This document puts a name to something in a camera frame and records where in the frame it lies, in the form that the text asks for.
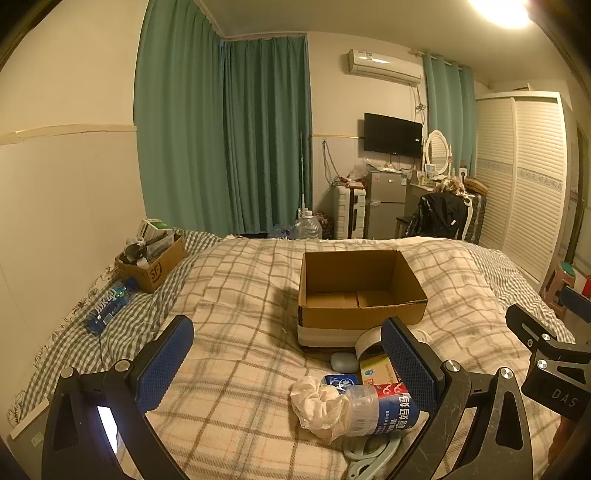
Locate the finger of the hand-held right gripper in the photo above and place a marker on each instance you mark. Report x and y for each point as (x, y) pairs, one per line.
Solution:
(577, 302)
(524, 318)

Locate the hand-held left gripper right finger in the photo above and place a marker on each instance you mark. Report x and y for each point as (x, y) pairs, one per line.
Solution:
(408, 364)

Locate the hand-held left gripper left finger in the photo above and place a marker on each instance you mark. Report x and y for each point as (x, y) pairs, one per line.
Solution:
(164, 364)

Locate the yellow orange medicine box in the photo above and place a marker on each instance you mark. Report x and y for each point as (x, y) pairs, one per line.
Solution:
(376, 371)

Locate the wide tape roll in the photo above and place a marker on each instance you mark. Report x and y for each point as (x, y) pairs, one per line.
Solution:
(367, 341)

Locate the clear bottle red blue label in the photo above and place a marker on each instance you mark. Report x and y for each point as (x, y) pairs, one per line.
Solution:
(367, 410)

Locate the pale blue earbuds case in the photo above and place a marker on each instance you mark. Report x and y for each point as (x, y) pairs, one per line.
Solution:
(344, 362)

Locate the small blue packet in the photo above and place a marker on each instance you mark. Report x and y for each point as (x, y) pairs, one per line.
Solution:
(339, 383)

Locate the white fabric scrunchie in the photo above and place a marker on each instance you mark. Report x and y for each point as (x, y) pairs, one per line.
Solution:
(316, 406)

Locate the pale blue plastic hook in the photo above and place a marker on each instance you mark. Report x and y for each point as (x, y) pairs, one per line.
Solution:
(364, 461)

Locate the plastic stool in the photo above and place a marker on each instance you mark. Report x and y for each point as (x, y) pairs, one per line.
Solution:
(556, 286)

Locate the green checked bed sheet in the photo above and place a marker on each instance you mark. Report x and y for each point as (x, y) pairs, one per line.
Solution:
(138, 318)

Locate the blue water bottle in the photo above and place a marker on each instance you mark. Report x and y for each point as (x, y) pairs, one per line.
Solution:
(108, 307)

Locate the lit smartphone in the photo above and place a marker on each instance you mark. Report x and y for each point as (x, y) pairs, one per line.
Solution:
(107, 427)

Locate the small printed cardboard box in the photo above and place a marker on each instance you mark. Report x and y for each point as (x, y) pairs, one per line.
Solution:
(157, 270)

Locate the room door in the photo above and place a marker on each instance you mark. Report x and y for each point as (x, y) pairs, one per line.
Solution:
(579, 194)

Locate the dark striped suitcase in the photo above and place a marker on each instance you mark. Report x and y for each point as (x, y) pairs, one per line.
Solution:
(478, 212)

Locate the grey plush toy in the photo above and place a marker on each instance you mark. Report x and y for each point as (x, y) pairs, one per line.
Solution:
(135, 251)

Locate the white louvred wardrobe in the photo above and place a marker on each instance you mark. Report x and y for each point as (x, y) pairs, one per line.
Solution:
(521, 184)

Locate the black jacket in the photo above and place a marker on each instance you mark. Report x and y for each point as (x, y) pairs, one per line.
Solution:
(436, 214)

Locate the white green carton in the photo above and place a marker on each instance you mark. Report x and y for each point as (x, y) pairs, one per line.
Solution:
(154, 227)

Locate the tan fluffy item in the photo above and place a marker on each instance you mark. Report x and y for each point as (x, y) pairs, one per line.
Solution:
(450, 186)

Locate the grey dressing table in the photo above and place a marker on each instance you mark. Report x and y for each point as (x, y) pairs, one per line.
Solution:
(415, 198)

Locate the dark floral bag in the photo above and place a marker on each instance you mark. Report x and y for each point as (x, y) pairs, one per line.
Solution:
(325, 225)

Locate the silver small fridge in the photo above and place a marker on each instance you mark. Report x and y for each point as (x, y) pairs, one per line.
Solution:
(385, 203)

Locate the white ribbed suitcase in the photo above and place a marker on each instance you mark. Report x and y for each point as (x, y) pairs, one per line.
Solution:
(341, 212)

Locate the large clear water jug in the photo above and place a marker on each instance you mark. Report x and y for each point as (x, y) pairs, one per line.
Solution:
(307, 226)

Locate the white oval mirror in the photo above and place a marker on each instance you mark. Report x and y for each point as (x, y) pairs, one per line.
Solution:
(437, 150)

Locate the clear plastic bag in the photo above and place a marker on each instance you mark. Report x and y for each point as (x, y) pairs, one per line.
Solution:
(358, 171)

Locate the pale green curtain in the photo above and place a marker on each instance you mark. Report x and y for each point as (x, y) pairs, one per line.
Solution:
(450, 120)

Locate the thin white pole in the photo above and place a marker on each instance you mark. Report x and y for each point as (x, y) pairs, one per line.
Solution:
(302, 170)

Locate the white air conditioner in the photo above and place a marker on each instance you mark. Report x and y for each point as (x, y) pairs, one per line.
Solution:
(383, 67)

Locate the ceiling lamp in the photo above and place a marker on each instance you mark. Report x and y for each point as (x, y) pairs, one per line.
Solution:
(498, 11)

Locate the black wall television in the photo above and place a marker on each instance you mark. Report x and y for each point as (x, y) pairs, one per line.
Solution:
(392, 134)

